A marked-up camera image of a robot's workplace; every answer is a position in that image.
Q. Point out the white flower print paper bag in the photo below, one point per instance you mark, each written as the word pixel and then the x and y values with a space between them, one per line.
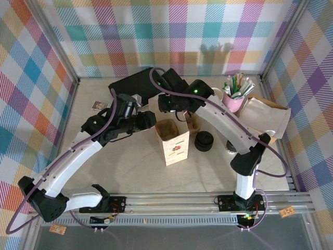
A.
pixel 174 153

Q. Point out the green plastic straw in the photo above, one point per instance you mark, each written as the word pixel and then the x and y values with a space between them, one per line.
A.
pixel 227 86
pixel 234 87

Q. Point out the black paper coffee cup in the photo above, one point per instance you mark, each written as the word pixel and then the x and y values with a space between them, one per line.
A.
pixel 230 148

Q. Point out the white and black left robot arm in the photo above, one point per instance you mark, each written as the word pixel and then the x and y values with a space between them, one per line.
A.
pixel 70 161

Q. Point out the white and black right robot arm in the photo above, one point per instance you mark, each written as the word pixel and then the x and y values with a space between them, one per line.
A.
pixel 223 122

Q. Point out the small colourful card pack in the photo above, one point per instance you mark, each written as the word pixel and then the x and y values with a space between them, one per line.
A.
pixel 99 105

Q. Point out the stack of black paper cups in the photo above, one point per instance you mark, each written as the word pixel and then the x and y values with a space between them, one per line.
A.
pixel 218 93

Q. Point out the stack of black cup lids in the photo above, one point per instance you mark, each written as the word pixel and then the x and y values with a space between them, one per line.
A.
pixel 203 142

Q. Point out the pink straw holder cup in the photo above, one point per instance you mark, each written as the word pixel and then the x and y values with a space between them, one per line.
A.
pixel 234 102

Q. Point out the wooden stirrer stick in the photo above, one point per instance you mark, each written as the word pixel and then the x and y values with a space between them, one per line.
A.
pixel 240 78

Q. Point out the white paper wrapped straw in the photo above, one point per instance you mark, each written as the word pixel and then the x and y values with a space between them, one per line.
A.
pixel 247 91
pixel 245 86

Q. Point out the plaid backdrop cloth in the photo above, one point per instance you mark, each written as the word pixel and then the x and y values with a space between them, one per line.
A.
pixel 166 31
pixel 312 104
pixel 18 91

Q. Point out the flat white paper bag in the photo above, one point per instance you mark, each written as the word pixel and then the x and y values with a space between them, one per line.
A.
pixel 268 117

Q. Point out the small orange tag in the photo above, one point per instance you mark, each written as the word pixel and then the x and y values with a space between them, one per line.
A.
pixel 286 212
pixel 57 229

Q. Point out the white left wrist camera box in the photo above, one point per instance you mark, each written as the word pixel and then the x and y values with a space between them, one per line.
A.
pixel 138 100

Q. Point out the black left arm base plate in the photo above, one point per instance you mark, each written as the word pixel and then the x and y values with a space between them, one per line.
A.
pixel 117 204

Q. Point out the aluminium mounting rail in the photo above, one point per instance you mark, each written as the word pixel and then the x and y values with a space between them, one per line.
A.
pixel 169 205

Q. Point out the aluminium frame post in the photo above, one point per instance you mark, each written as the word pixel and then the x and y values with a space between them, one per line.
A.
pixel 56 41
pixel 283 39

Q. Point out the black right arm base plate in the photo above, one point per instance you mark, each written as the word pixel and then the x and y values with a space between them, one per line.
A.
pixel 226 203

